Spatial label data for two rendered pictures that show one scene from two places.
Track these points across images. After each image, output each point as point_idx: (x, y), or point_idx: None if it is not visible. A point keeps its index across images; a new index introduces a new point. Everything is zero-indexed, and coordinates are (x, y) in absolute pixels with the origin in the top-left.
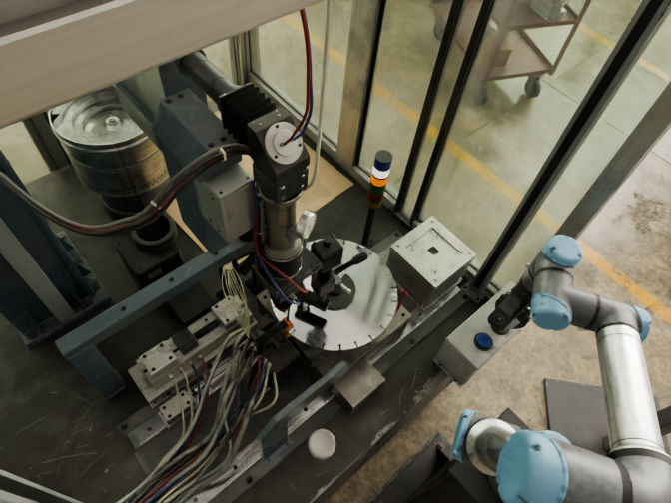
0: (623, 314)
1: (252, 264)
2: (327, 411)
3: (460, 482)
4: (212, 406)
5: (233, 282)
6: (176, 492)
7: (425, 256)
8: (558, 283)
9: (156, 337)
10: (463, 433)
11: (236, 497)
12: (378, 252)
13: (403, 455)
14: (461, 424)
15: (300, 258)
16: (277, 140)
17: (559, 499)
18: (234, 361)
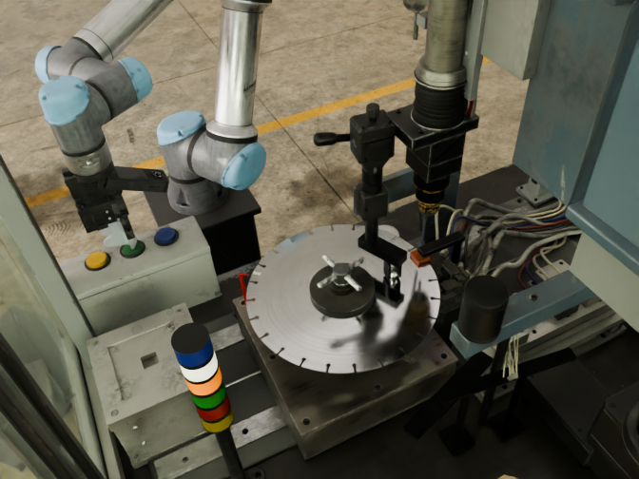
0: (68, 47)
1: (467, 365)
2: None
3: (254, 199)
4: (510, 285)
5: (495, 450)
6: (538, 217)
7: (168, 352)
8: (106, 73)
9: (608, 379)
10: (252, 143)
11: (476, 214)
12: (221, 461)
13: None
14: (250, 150)
15: (414, 103)
16: None
17: None
18: (489, 245)
